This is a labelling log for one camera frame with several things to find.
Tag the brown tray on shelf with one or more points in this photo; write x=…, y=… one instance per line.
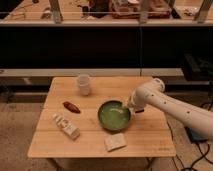
x=133, y=8

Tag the dark brown rectangular bar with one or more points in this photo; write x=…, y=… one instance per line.
x=139, y=111

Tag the translucent plastic cup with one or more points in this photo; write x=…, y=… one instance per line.
x=83, y=83

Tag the green ceramic bowl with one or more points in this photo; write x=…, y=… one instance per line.
x=113, y=116

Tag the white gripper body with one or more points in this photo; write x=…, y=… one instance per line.
x=131, y=103

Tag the black box on floor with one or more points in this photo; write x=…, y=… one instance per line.
x=194, y=137

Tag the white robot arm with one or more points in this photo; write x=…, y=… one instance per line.
x=152, y=93

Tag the reddish brown oblong object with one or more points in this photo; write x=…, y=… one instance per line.
x=71, y=107

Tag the light wooden table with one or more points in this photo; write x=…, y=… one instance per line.
x=147, y=136

